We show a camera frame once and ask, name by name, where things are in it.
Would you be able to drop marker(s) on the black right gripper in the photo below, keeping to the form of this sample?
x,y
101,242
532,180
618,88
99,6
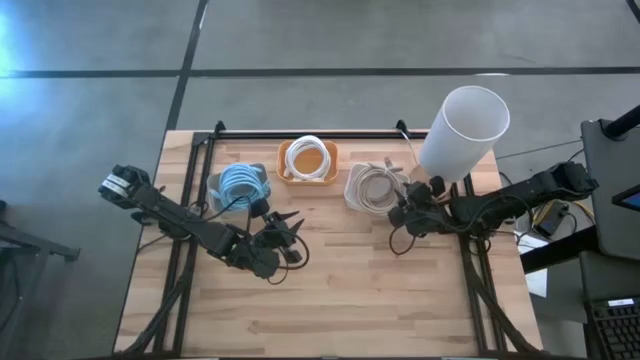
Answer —
x,y
420,215

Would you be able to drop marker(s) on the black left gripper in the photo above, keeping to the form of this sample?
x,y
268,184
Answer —
x,y
272,239

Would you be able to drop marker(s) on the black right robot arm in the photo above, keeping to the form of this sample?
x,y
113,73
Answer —
x,y
500,202

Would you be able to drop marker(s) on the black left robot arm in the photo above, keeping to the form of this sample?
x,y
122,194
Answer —
x,y
170,215

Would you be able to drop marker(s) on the round wooden base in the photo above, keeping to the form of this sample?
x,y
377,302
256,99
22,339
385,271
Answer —
x,y
417,174

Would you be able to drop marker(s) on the white plastic bin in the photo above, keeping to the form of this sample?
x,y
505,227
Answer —
x,y
350,195

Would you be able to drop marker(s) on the orange plastic bin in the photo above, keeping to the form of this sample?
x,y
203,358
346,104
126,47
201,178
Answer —
x,y
281,165

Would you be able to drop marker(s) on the grey plastic bin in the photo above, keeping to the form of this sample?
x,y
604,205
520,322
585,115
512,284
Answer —
x,y
214,195

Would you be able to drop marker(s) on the white translucent cylinder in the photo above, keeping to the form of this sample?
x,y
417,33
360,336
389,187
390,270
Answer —
x,y
460,145

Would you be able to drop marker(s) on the small black device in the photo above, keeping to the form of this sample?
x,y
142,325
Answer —
x,y
550,220

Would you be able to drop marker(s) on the white paper sheet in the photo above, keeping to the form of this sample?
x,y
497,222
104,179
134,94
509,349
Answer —
x,y
537,280

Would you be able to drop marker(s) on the black beam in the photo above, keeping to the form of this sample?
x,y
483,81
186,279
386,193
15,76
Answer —
x,y
560,250

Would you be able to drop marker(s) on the grey cabinet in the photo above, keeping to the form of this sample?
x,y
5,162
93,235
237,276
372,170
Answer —
x,y
610,220

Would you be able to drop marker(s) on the tablet screen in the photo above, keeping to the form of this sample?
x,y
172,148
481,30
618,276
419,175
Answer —
x,y
631,199

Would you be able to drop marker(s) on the black pole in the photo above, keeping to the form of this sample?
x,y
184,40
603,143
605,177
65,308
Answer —
x,y
625,122

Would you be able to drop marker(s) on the black keyboard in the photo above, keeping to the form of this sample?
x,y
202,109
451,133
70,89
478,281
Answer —
x,y
617,327

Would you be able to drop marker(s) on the black floor stand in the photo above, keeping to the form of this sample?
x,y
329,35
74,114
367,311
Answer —
x,y
30,245

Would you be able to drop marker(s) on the black metal table frame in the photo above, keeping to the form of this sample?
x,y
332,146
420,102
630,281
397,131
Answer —
x,y
310,135

